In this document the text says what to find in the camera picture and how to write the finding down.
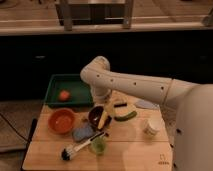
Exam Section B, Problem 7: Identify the yellow banana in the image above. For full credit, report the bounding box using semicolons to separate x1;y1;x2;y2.
98;110;108;130

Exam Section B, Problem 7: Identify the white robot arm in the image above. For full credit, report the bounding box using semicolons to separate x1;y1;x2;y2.
80;56;213;171

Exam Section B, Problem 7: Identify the purple bowl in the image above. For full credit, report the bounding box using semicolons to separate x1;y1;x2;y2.
88;106;112;130

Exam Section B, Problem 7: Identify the orange bowl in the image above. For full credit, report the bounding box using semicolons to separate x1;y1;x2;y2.
48;108;75;134

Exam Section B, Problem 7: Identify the green plastic tray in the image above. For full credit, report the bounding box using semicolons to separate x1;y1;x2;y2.
44;74;93;108

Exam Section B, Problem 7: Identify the green cucumber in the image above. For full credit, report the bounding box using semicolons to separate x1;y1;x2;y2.
114;111;137;122

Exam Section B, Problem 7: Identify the orange round fruit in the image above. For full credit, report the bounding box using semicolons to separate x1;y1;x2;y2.
58;90;71;102

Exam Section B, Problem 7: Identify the blue sponge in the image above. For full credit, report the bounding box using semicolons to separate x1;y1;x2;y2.
72;124;95;142

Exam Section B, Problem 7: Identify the green cup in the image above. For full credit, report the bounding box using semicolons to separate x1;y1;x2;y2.
91;137;106;155

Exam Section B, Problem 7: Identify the white cup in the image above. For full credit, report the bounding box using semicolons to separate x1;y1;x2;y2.
143;118;162;136

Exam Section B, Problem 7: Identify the black and white dish brush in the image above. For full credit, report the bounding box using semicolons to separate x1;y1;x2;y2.
61;132;107;161

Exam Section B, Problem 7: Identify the metal frame stand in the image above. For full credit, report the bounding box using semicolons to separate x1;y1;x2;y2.
55;0;134;31

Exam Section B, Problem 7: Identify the black cable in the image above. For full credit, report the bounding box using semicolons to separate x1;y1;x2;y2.
0;113;30;143

